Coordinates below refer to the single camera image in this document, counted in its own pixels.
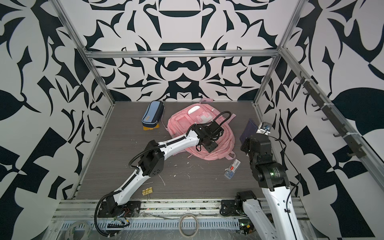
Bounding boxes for dark blue notebook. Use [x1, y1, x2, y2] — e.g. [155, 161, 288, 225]
[240, 119, 258, 144]

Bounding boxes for pink student backpack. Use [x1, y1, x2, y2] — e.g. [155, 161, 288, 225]
[166, 98, 236, 161]

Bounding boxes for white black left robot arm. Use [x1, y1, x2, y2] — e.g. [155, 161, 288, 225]
[103, 122, 225, 216]

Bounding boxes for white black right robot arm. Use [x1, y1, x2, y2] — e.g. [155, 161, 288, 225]
[235, 133, 304, 240]

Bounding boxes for blue pencil case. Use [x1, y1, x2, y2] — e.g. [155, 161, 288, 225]
[142, 101, 165, 127]

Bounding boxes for small yellow sticky pad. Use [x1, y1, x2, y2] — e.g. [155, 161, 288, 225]
[143, 124, 160, 131]

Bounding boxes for small green circuit board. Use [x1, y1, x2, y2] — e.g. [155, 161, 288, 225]
[239, 219, 255, 236]

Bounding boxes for small yellow wooden block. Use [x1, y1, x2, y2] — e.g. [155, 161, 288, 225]
[142, 187, 153, 196]

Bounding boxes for clear tape roll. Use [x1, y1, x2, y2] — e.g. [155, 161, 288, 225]
[178, 214, 200, 239]

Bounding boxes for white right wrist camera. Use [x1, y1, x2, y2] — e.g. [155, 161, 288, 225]
[256, 122, 272, 136]

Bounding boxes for black corrugated cable conduit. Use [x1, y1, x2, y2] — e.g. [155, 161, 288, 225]
[128, 110, 232, 167]

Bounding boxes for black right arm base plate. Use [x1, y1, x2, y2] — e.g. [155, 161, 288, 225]
[220, 200, 240, 217]

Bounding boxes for grey wall hook rail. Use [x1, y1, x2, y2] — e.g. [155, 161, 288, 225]
[297, 73, 367, 159]

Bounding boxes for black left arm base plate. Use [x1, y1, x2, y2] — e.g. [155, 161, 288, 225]
[97, 201, 142, 218]

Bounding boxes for aluminium frame crossbar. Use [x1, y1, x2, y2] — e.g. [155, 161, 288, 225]
[85, 50, 278, 59]

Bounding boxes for white slotted cable duct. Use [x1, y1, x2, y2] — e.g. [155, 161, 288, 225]
[59, 218, 241, 231]

